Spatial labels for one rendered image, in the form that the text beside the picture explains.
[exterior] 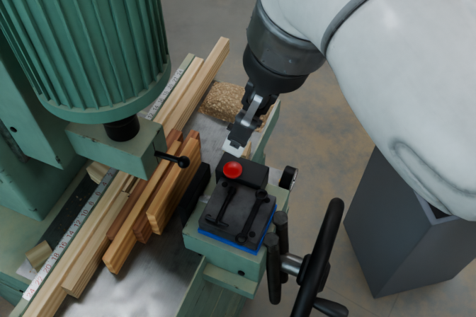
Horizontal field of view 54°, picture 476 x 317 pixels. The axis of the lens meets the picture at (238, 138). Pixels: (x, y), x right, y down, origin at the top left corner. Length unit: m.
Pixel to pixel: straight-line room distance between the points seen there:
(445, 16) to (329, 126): 1.78
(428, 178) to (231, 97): 0.65
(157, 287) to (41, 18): 0.47
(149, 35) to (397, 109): 0.31
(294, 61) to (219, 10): 2.17
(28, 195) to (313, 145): 1.35
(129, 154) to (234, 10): 1.95
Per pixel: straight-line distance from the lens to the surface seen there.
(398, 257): 1.48
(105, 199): 0.82
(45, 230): 1.00
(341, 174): 1.97
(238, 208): 0.73
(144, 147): 0.71
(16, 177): 0.89
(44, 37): 0.50
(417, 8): 0.34
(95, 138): 0.74
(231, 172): 0.73
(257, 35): 0.46
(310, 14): 0.37
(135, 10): 0.51
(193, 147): 0.82
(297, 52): 0.44
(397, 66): 0.32
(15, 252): 1.01
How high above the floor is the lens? 1.65
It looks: 55 degrees down
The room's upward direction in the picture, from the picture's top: straight up
